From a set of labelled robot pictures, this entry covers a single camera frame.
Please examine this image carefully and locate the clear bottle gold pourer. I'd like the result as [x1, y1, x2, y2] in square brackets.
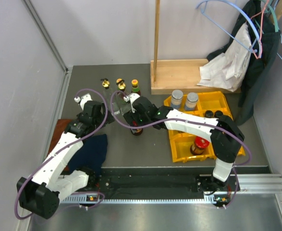
[101, 78, 114, 109]

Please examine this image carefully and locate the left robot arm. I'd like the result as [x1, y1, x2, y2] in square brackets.
[14, 94, 111, 220]

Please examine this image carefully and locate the clear bottle red label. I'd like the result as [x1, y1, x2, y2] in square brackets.
[116, 90, 131, 115]

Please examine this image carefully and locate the brown orange cloth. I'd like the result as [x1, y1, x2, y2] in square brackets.
[48, 119, 72, 155]

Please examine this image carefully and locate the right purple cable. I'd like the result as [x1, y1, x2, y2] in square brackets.
[110, 90, 253, 210]

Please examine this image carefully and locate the black cap spice jar back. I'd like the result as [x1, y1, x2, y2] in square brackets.
[214, 110, 224, 118]

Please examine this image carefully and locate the black cap spice jar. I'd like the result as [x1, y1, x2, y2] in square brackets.
[214, 110, 224, 118]
[204, 110, 214, 118]

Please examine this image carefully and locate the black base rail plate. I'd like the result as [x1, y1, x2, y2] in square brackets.
[68, 174, 240, 195]

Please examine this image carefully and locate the wooden pole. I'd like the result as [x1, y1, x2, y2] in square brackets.
[153, 0, 160, 82]

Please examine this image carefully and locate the yellow bin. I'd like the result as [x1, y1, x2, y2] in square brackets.
[202, 110, 233, 119]
[168, 130, 192, 140]
[164, 94, 202, 115]
[208, 143, 246, 160]
[169, 133, 216, 163]
[198, 91, 229, 111]

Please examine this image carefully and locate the red lid jar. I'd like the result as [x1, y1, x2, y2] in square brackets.
[130, 128, 143, 136]
[190, 136, 210, 155]

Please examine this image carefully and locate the green bottle gold pourer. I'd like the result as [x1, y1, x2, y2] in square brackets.
[116, 78, 126, 91]

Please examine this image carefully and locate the red sauce bottle yellow cap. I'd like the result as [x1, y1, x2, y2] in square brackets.
[131, 79, 141, 95]

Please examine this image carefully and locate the navy blue cloth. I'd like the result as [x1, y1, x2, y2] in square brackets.
[67, 134, 108, 177]

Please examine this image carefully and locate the yellow bin back left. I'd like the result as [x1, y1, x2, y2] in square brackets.
[164, 94, 202, 115]

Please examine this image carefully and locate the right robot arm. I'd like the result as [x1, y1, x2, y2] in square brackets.
[123, 93, 245, 191]

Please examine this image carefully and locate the dark green jacket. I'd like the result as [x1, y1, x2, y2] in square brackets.
[206, 0, 281, 125]

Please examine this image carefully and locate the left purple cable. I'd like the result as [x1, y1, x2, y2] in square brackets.
[14, 88, 108, 220]

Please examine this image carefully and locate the yellow bin back right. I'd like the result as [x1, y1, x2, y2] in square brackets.
[198, 91, 229, 111]

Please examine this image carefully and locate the white crumpled cloth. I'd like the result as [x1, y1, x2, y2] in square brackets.
[198, 23, 252, 92]

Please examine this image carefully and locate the purple cable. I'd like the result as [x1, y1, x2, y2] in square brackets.
[14, 88, 108, 220]
[110, 90, 253, 210]

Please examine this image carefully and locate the blue clothes hanger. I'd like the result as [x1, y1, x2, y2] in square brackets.
[195, 0, 262, 55]

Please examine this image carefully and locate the yellow bin front left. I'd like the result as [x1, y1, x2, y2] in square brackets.
[169, 133, 216, 163]

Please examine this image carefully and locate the green clothes hanger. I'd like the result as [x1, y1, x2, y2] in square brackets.
[261, 0, 280, 32]

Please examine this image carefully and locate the silver lid spice jar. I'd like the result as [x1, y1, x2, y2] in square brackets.
[184, 92, 199, 111]
[171, 90, 184, 109]

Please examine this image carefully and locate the yellow bin middle left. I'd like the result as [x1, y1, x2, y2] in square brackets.
[168, 130, 192, 140]

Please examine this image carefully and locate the yellow bin middle right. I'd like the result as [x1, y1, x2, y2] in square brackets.
[202, 110, 233, 119]

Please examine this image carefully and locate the pink clothes hanger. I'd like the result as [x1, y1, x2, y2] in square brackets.
[251, 0, 271, 59]

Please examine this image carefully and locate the yellow bin front right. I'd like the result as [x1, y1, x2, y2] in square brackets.
[208, 143, 246, 160]

